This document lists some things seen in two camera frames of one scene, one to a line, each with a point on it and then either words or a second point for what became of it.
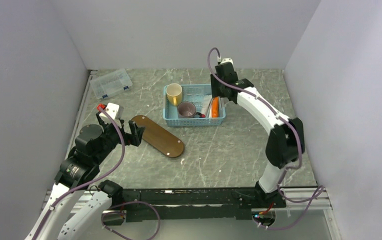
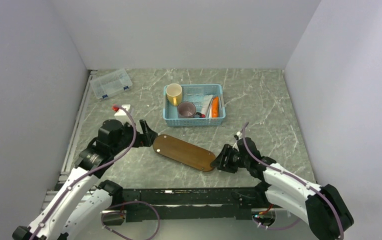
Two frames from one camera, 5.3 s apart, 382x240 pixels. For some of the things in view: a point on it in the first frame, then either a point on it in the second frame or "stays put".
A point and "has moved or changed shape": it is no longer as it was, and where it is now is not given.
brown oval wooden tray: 159,137 has moved or changed shape
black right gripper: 214,82 -> 227,150
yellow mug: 174,92 stays put
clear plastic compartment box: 111,84 stays put
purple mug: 186,109 stays put
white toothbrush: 221,104 stays put
